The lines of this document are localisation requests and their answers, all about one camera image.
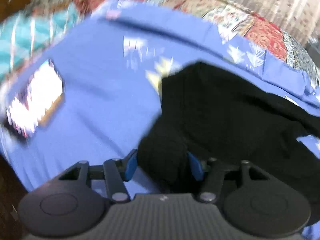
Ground teal white patterned cloth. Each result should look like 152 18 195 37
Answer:
1 3 81 80

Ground blue patterned bed sheet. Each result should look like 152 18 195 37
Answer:
0 0 320 240

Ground red floral patchwork quilt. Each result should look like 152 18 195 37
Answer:
24 0 320 86

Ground black pants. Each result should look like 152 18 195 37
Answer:
137 62 319 204

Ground smartphone with lit screen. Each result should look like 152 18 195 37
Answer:
5 59 65 140

